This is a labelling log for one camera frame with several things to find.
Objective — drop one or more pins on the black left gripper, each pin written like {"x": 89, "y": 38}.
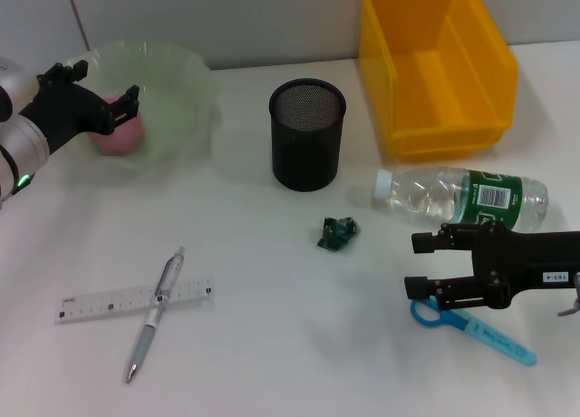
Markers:
{"x": 68, "y": 109}

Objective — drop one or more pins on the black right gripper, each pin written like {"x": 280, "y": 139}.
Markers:
{"x": 525, "y": 258}

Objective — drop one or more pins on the pink peach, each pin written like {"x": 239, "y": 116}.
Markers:
{"x": 120, "y": 138}

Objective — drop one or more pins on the clear water bottle green label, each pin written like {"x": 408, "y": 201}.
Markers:
{"x": 453, "y": 195}

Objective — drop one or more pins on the green plastic wrapper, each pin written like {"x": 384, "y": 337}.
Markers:
{"x": 337, "y": 233}

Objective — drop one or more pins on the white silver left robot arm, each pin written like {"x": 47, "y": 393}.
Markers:
{"x": 22, "y": 138}

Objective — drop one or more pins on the translucent green fruit plate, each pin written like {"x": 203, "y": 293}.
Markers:
{"x": 176, "y": 99}

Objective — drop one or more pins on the blue capped scissors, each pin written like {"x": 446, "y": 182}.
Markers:
{"x": 494, "y": 337}

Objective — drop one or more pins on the black mesh pen holder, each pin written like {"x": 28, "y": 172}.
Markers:
{"x": 306, "y": 149}

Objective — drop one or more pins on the clear plastic ruler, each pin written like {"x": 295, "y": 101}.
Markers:
{"x": 104, "y": 303}

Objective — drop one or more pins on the grey silver ballpoint pen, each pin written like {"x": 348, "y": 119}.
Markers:
{"x": 151, "y": 322}

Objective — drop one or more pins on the yellow plastic bin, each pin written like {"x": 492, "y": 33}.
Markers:
{"x": 435, "y": 72}

